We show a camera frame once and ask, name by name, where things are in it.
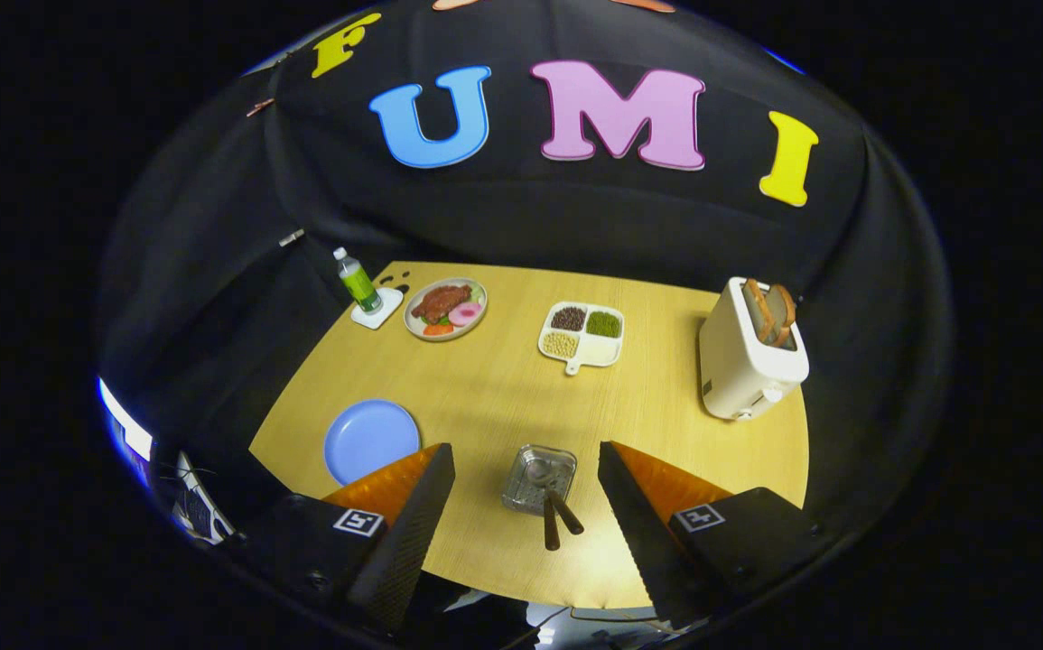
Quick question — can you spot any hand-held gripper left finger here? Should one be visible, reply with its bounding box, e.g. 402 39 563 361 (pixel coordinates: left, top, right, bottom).
241 442 457 633

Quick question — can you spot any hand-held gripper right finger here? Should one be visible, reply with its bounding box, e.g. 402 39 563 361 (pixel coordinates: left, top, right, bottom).
597 441 833 628

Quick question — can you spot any silver spoon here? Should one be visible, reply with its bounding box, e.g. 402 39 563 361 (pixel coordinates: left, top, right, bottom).
525 458 586 536

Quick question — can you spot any blue round plate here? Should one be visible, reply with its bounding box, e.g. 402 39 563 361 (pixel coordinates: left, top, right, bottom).
323 399 421 487

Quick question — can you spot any white toaster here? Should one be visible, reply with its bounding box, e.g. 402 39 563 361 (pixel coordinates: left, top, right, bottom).
698 276 811 422

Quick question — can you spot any white divided dish with beans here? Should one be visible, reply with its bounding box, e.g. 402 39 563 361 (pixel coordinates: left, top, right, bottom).
538 302 626 376

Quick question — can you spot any open laptop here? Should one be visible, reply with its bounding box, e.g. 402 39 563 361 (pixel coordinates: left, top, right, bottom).
171 451 235 544

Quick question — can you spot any white square coaster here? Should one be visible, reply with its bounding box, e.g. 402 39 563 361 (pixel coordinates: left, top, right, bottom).
350 287 405 330

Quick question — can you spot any white plate with toy food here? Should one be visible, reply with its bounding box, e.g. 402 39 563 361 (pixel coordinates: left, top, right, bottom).
404 277 489 342

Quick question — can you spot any toast bread slice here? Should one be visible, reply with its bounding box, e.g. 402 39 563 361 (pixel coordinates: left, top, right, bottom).
742 278 773 346
770 283 798 349

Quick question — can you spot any green plastic bottle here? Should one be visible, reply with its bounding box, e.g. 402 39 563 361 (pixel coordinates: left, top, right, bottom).
333 246 384 315

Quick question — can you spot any lit computer monitor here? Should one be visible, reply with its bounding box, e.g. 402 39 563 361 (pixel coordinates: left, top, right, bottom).
98 377 154 461

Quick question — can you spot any metal wire basket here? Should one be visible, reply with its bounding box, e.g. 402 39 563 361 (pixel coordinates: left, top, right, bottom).
501 444 578 515

